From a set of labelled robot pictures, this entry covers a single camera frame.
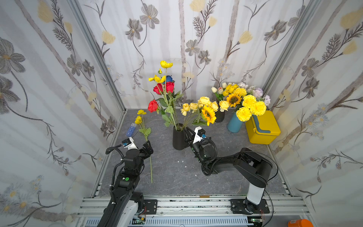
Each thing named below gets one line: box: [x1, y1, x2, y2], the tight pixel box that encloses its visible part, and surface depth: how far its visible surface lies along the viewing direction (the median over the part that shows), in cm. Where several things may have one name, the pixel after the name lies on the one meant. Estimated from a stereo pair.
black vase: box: [172, 122, 186, 151], surface depth 86 cm
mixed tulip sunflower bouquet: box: [210, 82, 271, 108], surface depth 85 cm
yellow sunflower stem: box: [191, 105, 217, 127], surface depth 67 cm
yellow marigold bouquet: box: [235, 94, 268, 123], surface depth 72 cm
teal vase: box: [226, 111, 243, 133], surface depth 106 cm
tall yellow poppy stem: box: [148, 60, 174, 92], surface depth 68 cm
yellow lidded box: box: [245, 110, 281, 145], surface depth 95 cm
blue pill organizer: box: [125, 122, 137, 138], surface depth 106 cm
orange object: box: [287, 218, 314, 227], surface depth 64 cm
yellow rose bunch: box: [176, 96, 230, 131], surface depth 78 cm
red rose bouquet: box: [147, 75, 184, 131], surface depth 78 cm
